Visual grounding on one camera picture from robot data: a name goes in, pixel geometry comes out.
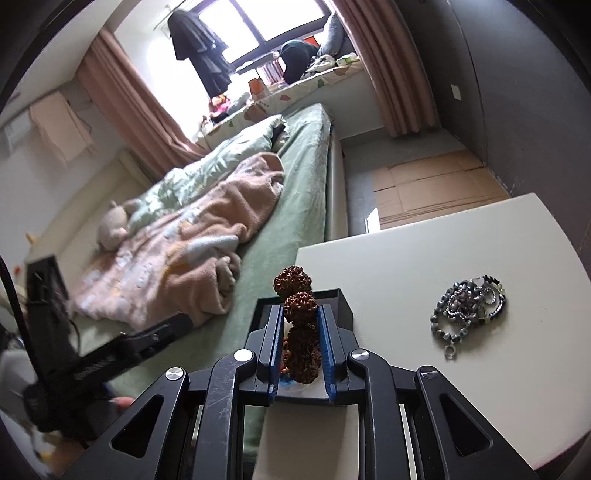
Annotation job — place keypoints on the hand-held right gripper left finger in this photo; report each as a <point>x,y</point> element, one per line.
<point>277,344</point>

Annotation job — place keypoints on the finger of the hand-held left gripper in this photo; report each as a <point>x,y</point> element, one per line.
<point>147,337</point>

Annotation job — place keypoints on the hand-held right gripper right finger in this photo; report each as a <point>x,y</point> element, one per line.
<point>328,353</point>

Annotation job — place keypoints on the black jewelry box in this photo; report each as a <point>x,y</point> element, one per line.
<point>344,310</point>

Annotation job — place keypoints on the person's left hand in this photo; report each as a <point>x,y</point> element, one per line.
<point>123,402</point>

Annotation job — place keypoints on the beige plush toy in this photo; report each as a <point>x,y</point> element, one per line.
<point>113,228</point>

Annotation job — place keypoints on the pink fleece blanket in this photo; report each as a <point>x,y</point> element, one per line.
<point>207,221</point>

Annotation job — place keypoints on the bed with green sheet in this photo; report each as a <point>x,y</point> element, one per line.
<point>295,184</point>

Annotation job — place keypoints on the flattened cardboard sheets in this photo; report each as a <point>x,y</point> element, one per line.
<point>429,184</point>

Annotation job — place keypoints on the light green printed quilt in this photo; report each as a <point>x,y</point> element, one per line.
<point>221,152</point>

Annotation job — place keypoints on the beige hanging towel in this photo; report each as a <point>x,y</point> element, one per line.
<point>57,122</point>

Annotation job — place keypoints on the pink-brown curtain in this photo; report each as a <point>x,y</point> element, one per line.
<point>124,92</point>
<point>383,60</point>

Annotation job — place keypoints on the leaf-print window seat cushion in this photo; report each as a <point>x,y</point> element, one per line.
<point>286,94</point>

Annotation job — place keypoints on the small orange box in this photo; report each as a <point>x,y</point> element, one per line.
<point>255,86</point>

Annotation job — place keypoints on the row of books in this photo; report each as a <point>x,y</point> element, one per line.
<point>271,73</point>

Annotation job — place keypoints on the dark bag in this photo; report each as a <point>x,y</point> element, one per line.
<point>298,57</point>

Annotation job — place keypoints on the hanging dark clothes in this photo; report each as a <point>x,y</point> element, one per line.
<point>203,50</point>

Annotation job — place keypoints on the grey pillow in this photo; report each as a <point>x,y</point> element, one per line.
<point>334,37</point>

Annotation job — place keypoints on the window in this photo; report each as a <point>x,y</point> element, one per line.
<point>277,23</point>

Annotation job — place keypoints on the white wall switch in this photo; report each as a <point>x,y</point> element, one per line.
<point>456,92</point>

